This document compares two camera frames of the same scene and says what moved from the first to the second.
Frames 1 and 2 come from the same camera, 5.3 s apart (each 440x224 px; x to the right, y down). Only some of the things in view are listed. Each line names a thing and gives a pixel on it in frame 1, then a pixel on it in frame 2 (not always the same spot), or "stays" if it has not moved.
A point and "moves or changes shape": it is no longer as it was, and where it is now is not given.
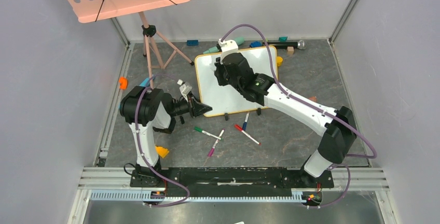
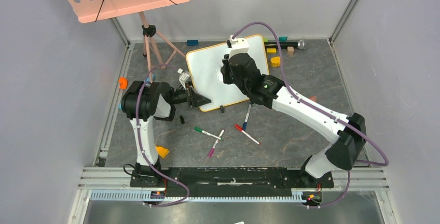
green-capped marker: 200,130 stays
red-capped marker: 238,127 stays
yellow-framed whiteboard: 222,99 moves or changes shape
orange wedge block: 163,152 stays
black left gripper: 196,108 to 194,99
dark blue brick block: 192,42 stays
